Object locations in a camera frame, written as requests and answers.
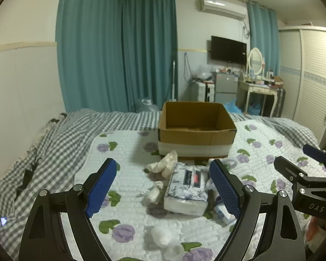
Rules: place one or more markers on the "white slatted wardrobe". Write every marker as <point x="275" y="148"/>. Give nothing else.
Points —
<point x="307" y="81"/>

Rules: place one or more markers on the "floral tissue pack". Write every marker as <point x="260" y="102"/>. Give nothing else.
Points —
<point x="184" y="193"/>

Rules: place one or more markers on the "small blue-white tissue packet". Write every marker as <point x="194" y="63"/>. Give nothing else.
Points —
<point x="222" y="214"/>

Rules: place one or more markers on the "white mop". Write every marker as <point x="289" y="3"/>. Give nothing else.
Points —
<point x="173" y="81"/>

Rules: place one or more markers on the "white vanity table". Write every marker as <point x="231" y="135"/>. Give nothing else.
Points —
<point x="256" y="88"/>

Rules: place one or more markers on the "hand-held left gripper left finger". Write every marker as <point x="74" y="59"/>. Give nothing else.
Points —
<point x="102" y="187"/>

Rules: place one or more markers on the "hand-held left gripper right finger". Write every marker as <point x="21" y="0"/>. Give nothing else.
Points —
<point x="225" y="193"/>

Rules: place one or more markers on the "floral quilted bed mat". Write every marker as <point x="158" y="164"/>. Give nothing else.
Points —
<point x="130" y="152"/>

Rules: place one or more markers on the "blue basket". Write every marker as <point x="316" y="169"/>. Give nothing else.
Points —
<point x="254" y="110"/>

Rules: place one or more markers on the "clear water jug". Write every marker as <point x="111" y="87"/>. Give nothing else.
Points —
<point x="148" y="105"/>

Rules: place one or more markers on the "teal curtain panel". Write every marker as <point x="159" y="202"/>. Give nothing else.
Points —
<point x="149" y="49"/>

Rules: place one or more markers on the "white suitcase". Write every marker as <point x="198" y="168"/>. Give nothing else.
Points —
<point x="202" y="91"/>

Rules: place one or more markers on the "narrow teal curtain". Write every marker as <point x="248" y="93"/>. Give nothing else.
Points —
<point x="263" y="54"/>

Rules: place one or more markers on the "clear plastic bag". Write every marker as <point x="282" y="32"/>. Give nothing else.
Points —
<point x="203" y="73"/>

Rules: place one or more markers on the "white fluffy ball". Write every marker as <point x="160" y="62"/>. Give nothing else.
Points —
<point x="160" y="235"/>

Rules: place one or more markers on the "clear crumpled plastic wrap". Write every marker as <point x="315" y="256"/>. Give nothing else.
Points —
<point x="175" y="251"/>

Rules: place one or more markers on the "black wall television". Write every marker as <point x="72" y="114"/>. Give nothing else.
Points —
<point x="228" y="50"/>

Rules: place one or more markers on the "wide teal curtain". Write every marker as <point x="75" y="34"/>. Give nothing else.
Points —
<point x="87" y="46"/>

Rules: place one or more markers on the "small grey fridge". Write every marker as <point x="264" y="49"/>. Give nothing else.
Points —
<point x="225" y="85"/>

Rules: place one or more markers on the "white oval mirror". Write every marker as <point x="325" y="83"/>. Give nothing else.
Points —
<point x="255" y="59"/>

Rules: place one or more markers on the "blue plastic bag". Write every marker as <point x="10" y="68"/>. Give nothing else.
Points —
<point x="232" y="106"/>

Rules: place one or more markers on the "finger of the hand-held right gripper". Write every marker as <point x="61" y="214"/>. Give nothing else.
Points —
<point x="289" y="170"/>
<point x="315" y="152"/>

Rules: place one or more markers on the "brown cardboard box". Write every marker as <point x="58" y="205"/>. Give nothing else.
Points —
<point x="195" y="141"/>

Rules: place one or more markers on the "white air conditioner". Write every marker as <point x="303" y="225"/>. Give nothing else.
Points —
<point x="222" y="6"/>

